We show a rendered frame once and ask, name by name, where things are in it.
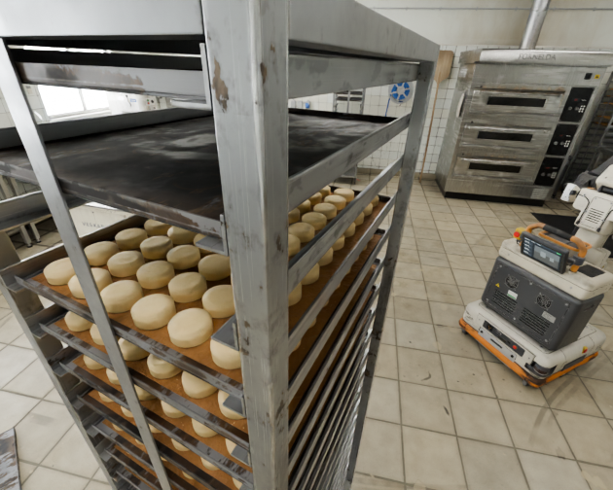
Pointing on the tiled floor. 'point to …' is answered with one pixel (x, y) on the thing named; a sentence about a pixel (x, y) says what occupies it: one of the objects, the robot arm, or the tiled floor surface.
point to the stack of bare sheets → (0, 463)
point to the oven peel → (438, 86)
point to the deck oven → (517, 122)
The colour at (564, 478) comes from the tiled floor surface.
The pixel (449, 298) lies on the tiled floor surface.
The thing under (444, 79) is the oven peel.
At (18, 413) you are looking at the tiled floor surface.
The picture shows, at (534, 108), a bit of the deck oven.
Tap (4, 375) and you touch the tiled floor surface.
